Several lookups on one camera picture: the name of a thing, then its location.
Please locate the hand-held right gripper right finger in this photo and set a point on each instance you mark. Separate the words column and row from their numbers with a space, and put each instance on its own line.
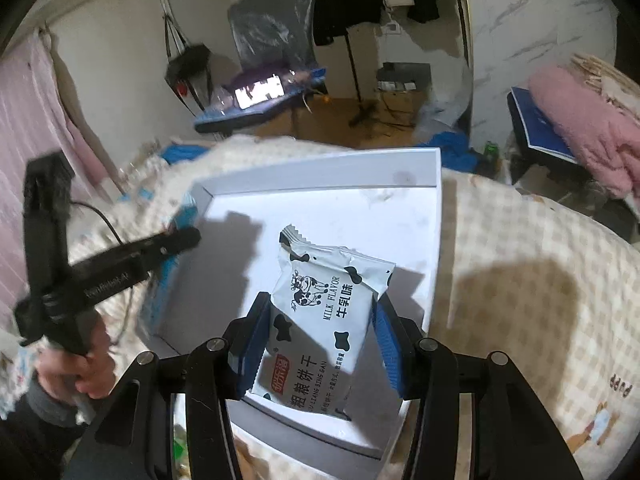
column 387, row 345

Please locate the blue cloth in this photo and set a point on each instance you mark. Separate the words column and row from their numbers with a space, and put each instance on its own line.
column 185, row 155

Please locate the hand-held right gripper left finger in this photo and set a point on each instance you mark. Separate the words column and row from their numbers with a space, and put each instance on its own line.
column 255, row 345

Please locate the white cardboard box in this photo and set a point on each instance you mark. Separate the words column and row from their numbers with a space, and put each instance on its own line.
column 240, row 210

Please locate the pink curtain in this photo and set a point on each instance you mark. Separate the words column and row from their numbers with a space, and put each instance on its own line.
column 30, row 160

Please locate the wall socket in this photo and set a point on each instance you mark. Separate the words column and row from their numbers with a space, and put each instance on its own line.
column 392, row 28

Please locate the wicker basket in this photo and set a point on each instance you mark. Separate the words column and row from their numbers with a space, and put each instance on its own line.
column 595, row 65

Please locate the brown cardboard box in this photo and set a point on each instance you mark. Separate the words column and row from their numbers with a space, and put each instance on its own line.
column 400, row 107

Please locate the blue folder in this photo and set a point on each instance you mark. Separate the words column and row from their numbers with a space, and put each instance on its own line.
column 537, row 125

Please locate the blue cartoon packet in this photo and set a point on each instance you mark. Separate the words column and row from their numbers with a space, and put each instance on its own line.
column 157, row 300

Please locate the person's left hand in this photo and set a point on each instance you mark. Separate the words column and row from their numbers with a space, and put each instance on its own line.
column 95, row 360

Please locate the office chair with plastic cover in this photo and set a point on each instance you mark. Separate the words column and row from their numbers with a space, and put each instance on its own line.
column 270, row 25

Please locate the pink fluffy blanket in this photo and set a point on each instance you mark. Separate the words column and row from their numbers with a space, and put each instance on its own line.
column 590, row 125

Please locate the black handbag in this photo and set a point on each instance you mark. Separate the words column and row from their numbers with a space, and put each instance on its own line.
column 187, row 67

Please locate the beige cloth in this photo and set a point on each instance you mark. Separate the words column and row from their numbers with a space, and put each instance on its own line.
column 620, row 100

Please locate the cow-print biscuit packet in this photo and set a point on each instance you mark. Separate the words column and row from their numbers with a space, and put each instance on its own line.
column 320, row 320

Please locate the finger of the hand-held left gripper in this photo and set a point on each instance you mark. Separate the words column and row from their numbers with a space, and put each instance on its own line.
column 175, row 240

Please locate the blue plastic bag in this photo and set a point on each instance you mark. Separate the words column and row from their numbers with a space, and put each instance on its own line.
column 450, row 152

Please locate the person's left forearm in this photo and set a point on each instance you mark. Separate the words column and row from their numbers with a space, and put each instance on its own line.
column 45, row 410

